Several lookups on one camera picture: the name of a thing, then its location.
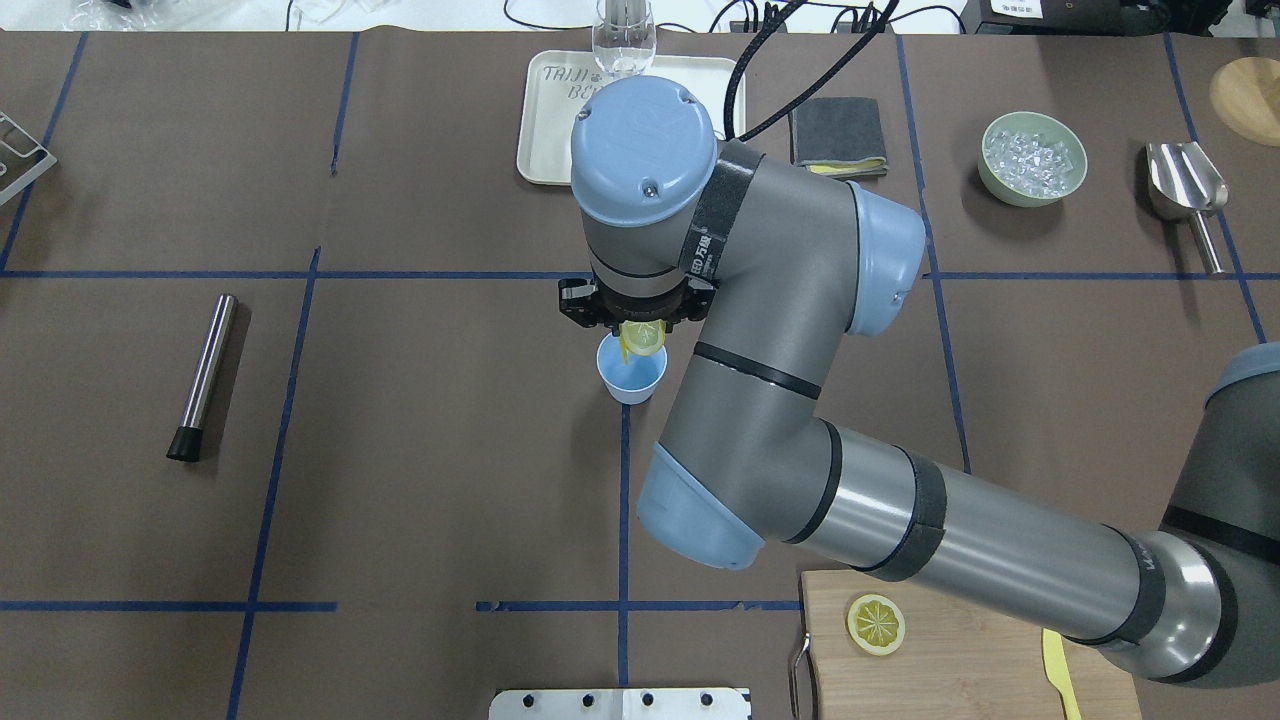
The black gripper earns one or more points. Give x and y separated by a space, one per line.
579 306

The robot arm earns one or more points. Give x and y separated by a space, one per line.
781 268

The light blue paper cup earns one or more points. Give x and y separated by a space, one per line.
631 381

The white bear tray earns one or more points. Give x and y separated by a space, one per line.
559 82

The clear glass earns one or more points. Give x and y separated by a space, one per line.
624 38

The grey folded cloth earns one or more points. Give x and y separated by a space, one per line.
838 137

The steel muddler black tip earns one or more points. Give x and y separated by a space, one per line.
186 445

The green bowl of ice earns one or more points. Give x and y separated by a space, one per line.
1029 160

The bamboo cutting board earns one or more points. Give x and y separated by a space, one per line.
957 661

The yellow plastic knife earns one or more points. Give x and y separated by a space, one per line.
1057 672

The steel ice scoop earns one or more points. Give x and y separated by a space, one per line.
1185 186

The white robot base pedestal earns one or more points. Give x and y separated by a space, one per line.
623 703

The white wire cup rack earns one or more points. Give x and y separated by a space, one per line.
23 159

